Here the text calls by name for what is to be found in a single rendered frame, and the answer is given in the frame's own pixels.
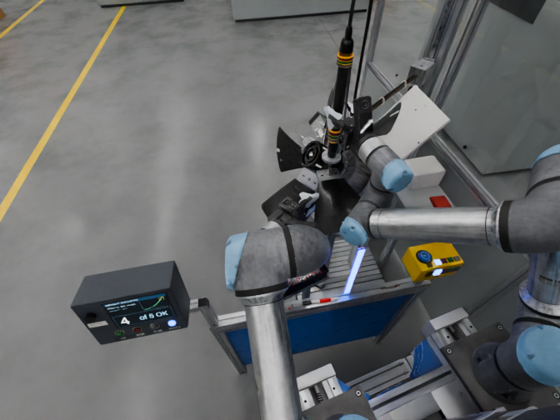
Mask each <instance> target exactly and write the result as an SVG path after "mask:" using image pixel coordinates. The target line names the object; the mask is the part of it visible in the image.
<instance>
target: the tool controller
mask: <svg viewBox="0 0 560 420"><path fill-rule="evenodd" d="M190 300H191V299H190V297H189V295H188V291H187V289H186V287H185V285H184V282H183V279H182V277H181V275H180V272H179V271H178V267H177V264H176V263H175V261H173V260H172V261H168V262H159V263H154V264H149V265H145V266H140V267H131V268H126V269H122V270H117V271H112V272H103V273H99V274H93V275H89V276H85V277H84V278H83V280H82V283H81V285H80V287H79V289H78V290H77V293H76V295H75V297H74V299H73V300H72V303H71V305H70V307H71V309H72V310H73V311H74V312H75V313H76V315H77V316H78V317H79V319H80V320H81V321H82V323H83V324H84V325H85V326H86V328H87V329H88V330H89V331H90V333H91V334H92V335H93V336H94V337H95V338H96V339H97V341H98V342H99V343H100V344H101V345H103V344H108V343H115V342H120V341H124V340H128V339H133V338H140V337H145V336H149V335H153V334H158V333H165V332H170V331H173V330H178V329H182V328H187V327H188V320H189V310H190ZM127 314H131V316H132V318H133V319H134V321H135V323H136V324H135V325H131V326H126V327H118V325H117V324H116V323H115V322H114V321H113V319H112V318H113V317H117V316H122V315H127ZM170 319H174V320H176V321H177V324H176V325H174V326H169V325H168V320H170ZM151 323H158V324H159V325H160V326H159V328H157V329H151V328H150V324H151ZM134 327H141V328H142V331H141V332H133V328H134ZM117 330H123V331H124V332H125V333H124V335H122V336H121V337H118V336H116V335H115V334H114V333H115V331H117Z"/></svg>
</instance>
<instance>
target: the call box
mask: <svg viewBox="0 0 560 420"><path fill-rule="evenodd" d="M421 251H427V252H428V253H430V255H431V259H430V260H429V261H428V262H423V261H422V260H420V259H419V257H418V254H419V253H420V252H421ZM454 256H459V254H458V252H457V251H456V249H455V248H454V246H453V245H452V244H451V243H445V242H432V243H428V244H423V245H419V246H414V247H409V248H408V250H407V251H406V253H405V254H404V256H403V258H402V261H403V263H404V265H405V267H406V269H407V271H408V272H409V274H410V276H411V278H412V280H413V281H414V282H419V281H423V280H428V279H432V278H440V277H444V276H448V275H453V274H454V273H455V272H448V273H444V274H439V275H435V276H433V274H432V275H431V276H430V277H424V276H425V274H426V273H427V272H431V271H433V273H435V271H436V270H440V269H444V268H452V267H456V266H462V265H463V264H464V261H463V260H462V259H461V257H460V256H459V257H460V259H461V260H460V261H455V260H454V258H453V257H454ZM450 257H452V258H453V260H454V262H448V263H442V261H441V260H440V259H442V258H446V259H447V258H450ZM437 259H439V260H440V262H441V263H442V264H439V265H436V263H435V262H434V260H437ZM447 261H448V260H447ZM430 262H431V263H432V265H433V267H428V266H427V265H426V263H430Z"/></svg>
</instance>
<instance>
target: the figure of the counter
mask: <svg viewBox="0 0 560 420"><path fill-rule="evenodd" d="M112 319H113V321H114V322H115V323H116V324H117V326H118V327H119V328H122V327H126V326H131V325H135V324H136V323H135V321H134V319H133V317H132V316H131V314H127V315H122V316H117V317H112Z"/></svg>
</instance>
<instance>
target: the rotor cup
mask: <svg viewBox="0 0 560 420"><path fill-rule="evenodd" d="M324 148H326V149H328V146H327V145H325V144H324V143H322V142H320V141H318V140H313V141H311V142H310V143H309V144H308V145H307V146H306V147H305V148H304V149H303V151H302V155H301V164H302V166H303V167H304V168H306V169H307V170H309V171H311V172H313V173H316V171H317V170H323V169H328V167H329V165H328V164H327V163H325V162H324V161H323V160H322V153H323V152H324V151H326V150H325V149H324ZM310 152H312V156H311V157H309V153H310ZM344 163H345V156H344V153H341V160H340V162H338V163H336V164H333V165H332V166H331V167H332V168H337V169H338V171H339V172H341V171H342V170H343V167H344ZM316 164H317V165H319V166H321V168H320V167H318V166H316Z"/></svg>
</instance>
